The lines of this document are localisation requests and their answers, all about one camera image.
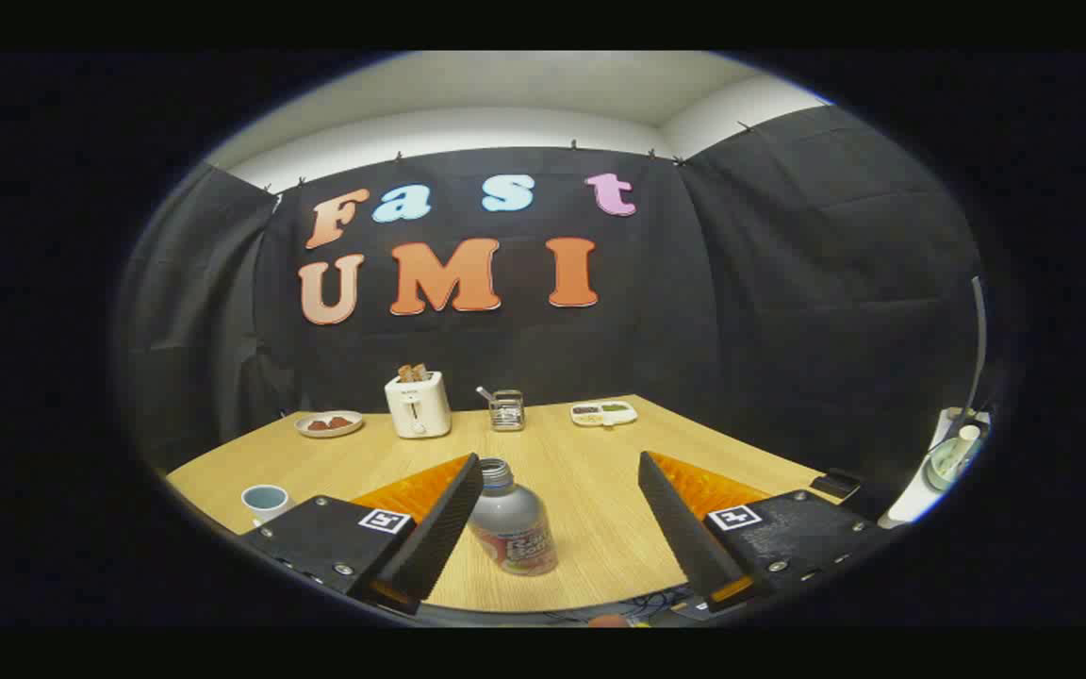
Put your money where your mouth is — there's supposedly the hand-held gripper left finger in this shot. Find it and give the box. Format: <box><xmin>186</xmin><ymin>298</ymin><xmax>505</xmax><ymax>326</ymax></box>
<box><xmin>239</xmin><ymin>453</ymin><xmax>485</xmax><ymax>616</ymax></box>

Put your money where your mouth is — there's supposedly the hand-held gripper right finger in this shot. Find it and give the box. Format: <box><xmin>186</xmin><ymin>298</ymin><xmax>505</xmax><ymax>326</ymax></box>
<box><xmin>638</xmin><ymin>451</ymin><xmax>893</xmax><ymax>614</ymax></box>

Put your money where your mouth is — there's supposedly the silver juice bottle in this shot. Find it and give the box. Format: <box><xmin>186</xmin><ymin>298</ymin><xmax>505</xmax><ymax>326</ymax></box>
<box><xmin>466</xmin><ymin>458</ymin><xmax>559</xmax><ymax>577</ymax></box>

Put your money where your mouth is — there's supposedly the white cup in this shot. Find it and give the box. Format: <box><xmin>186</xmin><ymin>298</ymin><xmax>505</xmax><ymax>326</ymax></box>
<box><xmin>241</xmin><ymin>484</ymin><xmax>291</xmax><ymax>527</ymax></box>

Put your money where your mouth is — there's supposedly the wooden table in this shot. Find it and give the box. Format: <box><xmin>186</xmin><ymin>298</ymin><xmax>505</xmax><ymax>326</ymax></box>
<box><xmin>164</xmin><ymin>394</ymin><xmax>846</xmax><ymax>614</ymax></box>

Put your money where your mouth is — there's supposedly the white toaster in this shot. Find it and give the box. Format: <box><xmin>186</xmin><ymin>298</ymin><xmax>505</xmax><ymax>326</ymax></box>
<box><xmin>385</xmin><ymin>371</ymin><xmax>453</xmax><ymax>439</ymax></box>

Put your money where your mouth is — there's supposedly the white divided tray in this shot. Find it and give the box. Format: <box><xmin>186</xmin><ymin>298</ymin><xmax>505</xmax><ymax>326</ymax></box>
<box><xmin>569</xmin><ymin>401</ymin><xmax>639</xmax><ymax>427</ymax></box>

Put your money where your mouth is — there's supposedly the black flat device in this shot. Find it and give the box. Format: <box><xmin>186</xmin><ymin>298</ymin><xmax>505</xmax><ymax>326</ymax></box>
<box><xmin>809</xmin><ymin>469</ymin><xmax>863</xmax><ymax>501</ymax></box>

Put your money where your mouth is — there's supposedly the small round plate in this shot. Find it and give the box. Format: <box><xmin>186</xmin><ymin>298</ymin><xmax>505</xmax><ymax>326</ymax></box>
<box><xmin>294</xmin><ymin>411</ymin><xmax>365</xmax><ymax>439</ymax></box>

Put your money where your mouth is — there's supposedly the white plastic fixture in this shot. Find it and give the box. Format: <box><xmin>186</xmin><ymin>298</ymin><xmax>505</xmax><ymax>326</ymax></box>
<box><xmin>880</xmin><ymin>406</ymin><xmax>992</xmax><ymax>529</ymax></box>

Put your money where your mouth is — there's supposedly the wire utensil holder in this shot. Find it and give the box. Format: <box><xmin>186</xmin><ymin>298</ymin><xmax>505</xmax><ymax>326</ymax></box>
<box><xmin>489</xmin><ymin>389</ymin><xmax>526</xmax><ymax>432</ymax></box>

